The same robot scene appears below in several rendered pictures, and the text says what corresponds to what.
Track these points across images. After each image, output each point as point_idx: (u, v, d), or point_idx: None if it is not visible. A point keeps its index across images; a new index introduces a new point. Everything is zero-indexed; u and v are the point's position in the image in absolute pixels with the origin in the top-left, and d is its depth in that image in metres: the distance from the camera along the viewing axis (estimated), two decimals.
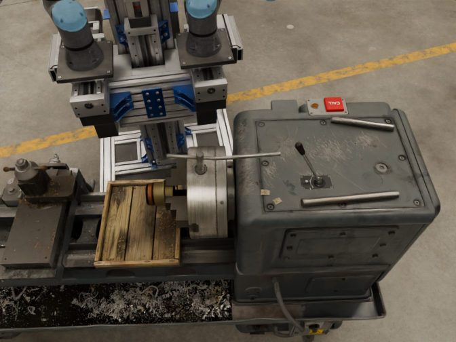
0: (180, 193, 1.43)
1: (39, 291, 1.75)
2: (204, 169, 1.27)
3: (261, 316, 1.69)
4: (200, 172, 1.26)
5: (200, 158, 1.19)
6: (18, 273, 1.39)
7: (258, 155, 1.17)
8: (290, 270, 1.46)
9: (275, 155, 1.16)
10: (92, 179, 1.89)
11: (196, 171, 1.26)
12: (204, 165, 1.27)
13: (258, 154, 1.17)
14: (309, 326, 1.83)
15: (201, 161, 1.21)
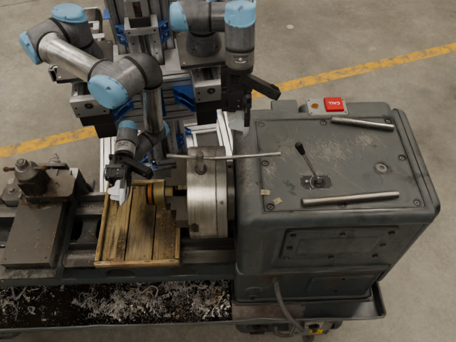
0: (180, 193, 1.43)
1: (39, 291, 1.75)
2: (204, 169, 1.27)
3: (261, 316, 1.69)
4: (200, 172, 1.26)
5: (200, 158, 1.19)
6: (18, 273, 1.39)
7: (258, 155, 1.17)
8: (290, 270, 1.46)
9: (275, 155, 1.16)
10: (92, 179, 1.89)
11: (196, 171, 1.26)
12: (204, 165, 1.27)
13: (258, 154, 1.17)
14: (309, 326, 1.83)
15: (201, 161, 1.21)
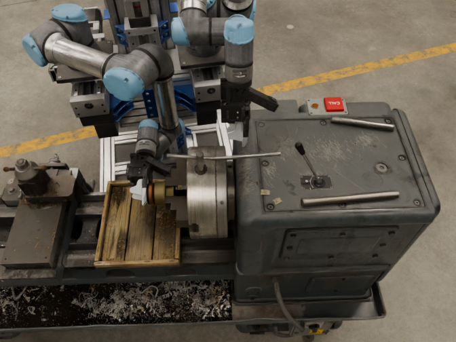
0: (180, 193, 1.43)
1: (39, 291, 1.75)
2: (204, 169, 1.27)
3: (261, 316, 1.69)
4: (200, 172, 1.26)
5: (200, 158, 1.19)
6: (18, 273, 1.39)
7: (258, 155, 1.17)
8: (290, 270, 1.46)
9: (275, 155, 1.16)
10: (92, 179, 1.89)
11: (196, 171, 1.26)
12: (204, 165, 1.27)
13: (258, 154, 1.17)
14: (309, 326, 1.83)
15: (201, 161, 1.21)
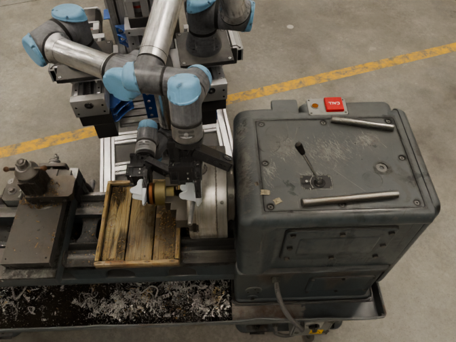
0: (180, 193, 1.43)
1: (39, 291, 1.75)
2: None
3: (261, 316, 1.69)
4: None
5: None
6: (18, 273, 1.39)
7: (191, 204, 1.09)
8: (290, 270, 1.46)
9: (188, 219, 1.06)
10: (92, 179, 1.89)
11: None
12: (204, 172, 1.26)
13: (193, 203, 1.09)
14: (309, 326, 1.83)
15: None
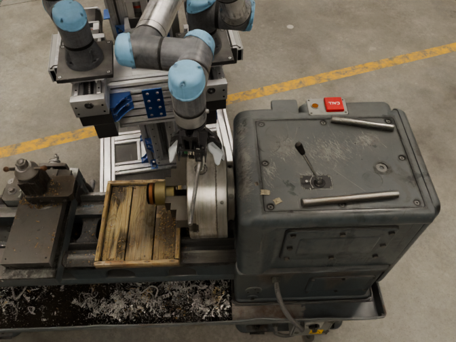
0: (180, 193, 1.43)
1: (39, 291, 1.75)
2: (200, 172, 1.26)
3: (261, 316, 1.69)
4: None
5: None
6: (18, 273, 1.39)
7: (191, 204, 1.09)
8: (290, 270, 1.46)
9: (188, 219, 1.06)
10: (92, 179, 1.89)
11: None
12: (204, 172, 1.26)
13: (193, 203, 1.09)
14: (309, 326, 1.83)
15: None
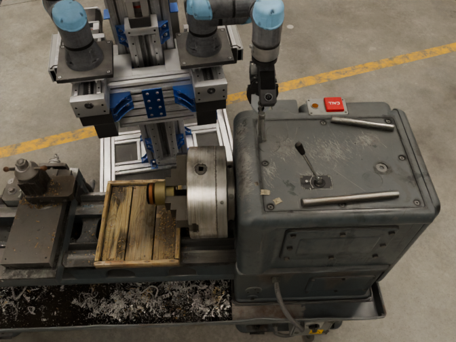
0: (180, 193, 1.43)
1: (39, 291, 1.75)
2: (200, 172, 1.26)
3: (261, 316, 1.69)
4: (197, 168, 1.27)
5: (264, 114, 1.23)
6: (18, 273, 1.39)
7: None
8: (290, 270, 1.46)
9: None
10: (92, 179, 1.89)
11: (198, 165, 1.27)
12: (204, 172, 1.26)
13: None
14: (309, 326, 1.83)
15: (264, 118, 1.24)
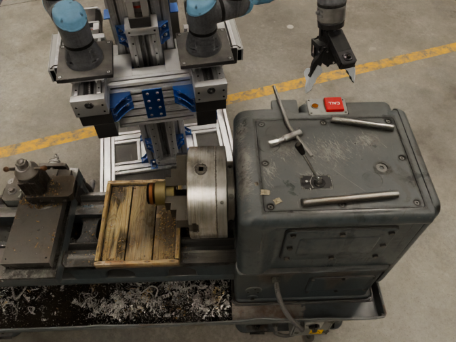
0: (180, 193, 1.43)
1: (39, 291, 1.75)
2: (200, 172, 1.26)
3: (261, 316, 1.69)
4: (197, 168, 1.27)
5: None
6: (18, 273, 1.39)
7: (279, 98, 1.41)
8: (290, 270, 1.46)
9: (275, 89, 1.44)
10: (92, 179, 1.89)
11: (198, 165, 1.27)
12: (204, 172, 1.26)
13: (279, 98, 1.41)
14: (309, 326, 1.83)
15: None
